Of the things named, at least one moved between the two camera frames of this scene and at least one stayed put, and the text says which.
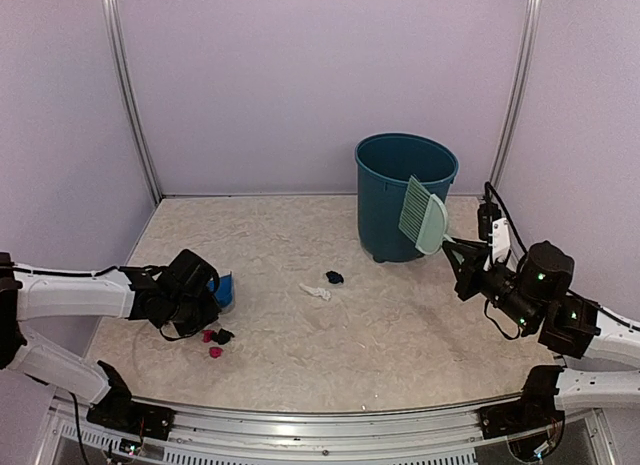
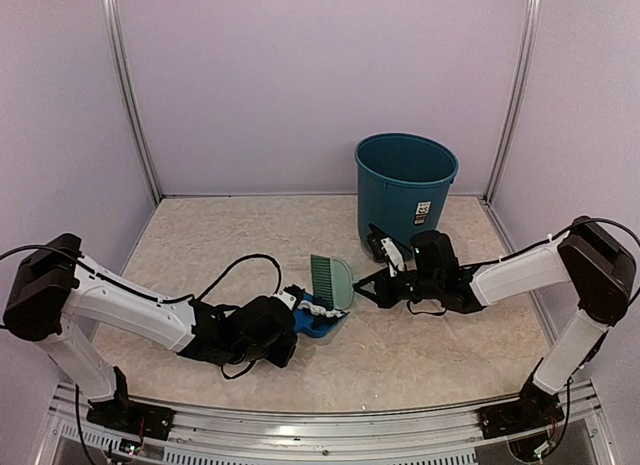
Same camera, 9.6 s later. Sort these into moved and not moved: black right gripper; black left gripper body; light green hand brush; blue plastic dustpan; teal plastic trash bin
Moved: black right gripper; black left gripper body; blue plastic dustpan; light green hand brush
Not moved: teal plastic trash bin
